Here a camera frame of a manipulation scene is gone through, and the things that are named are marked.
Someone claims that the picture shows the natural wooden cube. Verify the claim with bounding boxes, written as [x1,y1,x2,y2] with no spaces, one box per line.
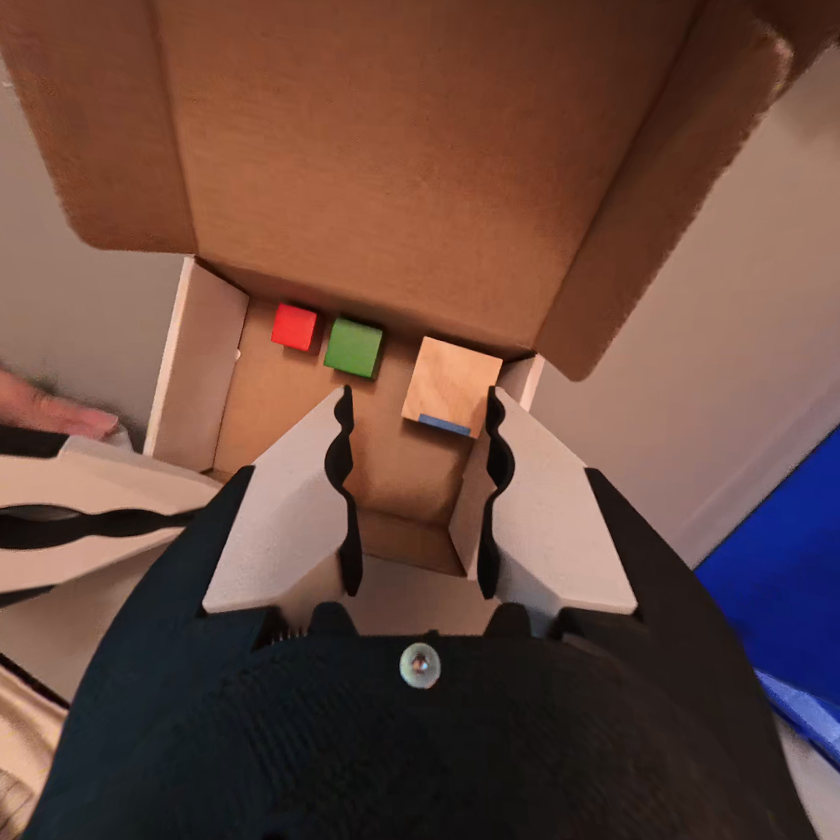
[399,335,505,427]

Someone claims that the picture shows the green wooden cube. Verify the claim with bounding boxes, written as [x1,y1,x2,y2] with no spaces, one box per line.
[322,318,385,381]

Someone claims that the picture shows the person's left hand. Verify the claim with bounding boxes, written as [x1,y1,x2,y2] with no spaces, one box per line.
[0,366,120,441]

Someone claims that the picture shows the blue plastic bin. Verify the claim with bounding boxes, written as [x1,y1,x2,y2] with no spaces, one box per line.
[693,429,840,770]

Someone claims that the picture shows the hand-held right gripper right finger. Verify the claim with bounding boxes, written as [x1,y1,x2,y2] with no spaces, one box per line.
[478,386,639,614]

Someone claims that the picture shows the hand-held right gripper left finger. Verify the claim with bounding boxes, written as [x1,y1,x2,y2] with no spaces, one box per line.
[201,386,364,614]

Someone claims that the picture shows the red wooden cube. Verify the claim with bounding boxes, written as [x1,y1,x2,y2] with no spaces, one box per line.
[269,302,320,353]

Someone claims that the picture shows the white cardboard mailer box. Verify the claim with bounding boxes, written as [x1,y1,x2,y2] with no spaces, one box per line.
[0,0,840,580]

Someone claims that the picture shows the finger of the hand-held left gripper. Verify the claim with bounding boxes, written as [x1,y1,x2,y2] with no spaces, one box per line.
[0,517,198,593]
[0,433,224,524]

